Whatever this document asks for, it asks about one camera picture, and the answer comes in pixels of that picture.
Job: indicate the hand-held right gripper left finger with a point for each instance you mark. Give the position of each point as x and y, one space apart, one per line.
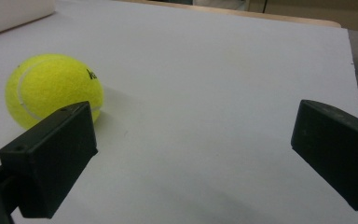
49 158

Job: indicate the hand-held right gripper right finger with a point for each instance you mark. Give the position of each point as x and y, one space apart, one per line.
338 149

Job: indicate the yellow tennis ball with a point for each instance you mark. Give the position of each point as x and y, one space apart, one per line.
51 85

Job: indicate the white box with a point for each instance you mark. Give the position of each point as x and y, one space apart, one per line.
12 12

